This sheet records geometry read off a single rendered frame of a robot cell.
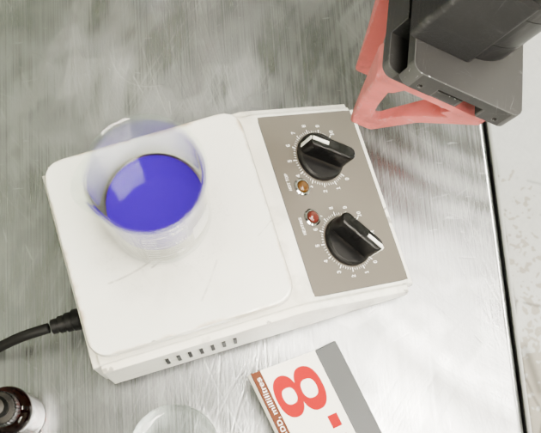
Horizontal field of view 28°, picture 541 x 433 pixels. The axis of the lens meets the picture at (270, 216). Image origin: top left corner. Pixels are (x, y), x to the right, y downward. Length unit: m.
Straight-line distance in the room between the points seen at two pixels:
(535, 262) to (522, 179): 0.06
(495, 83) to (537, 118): 0.21
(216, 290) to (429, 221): 0.17
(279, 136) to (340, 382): 0.16
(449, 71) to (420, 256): 0.21
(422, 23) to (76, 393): 0.33
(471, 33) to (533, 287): 0.25
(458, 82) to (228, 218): 0.17
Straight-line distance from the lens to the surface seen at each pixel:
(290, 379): 0.67
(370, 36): 0.60
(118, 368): 0.63
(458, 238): 0.72
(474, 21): 0.51
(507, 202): 0.73
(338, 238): 0.65
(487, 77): 0.54
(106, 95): 0.74
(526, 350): 0.71
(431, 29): 0.52
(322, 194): 0.66
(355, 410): 0.69
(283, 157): 0.66
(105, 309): 0.61
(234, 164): 0.63
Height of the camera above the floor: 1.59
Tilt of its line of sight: 75 degrees down
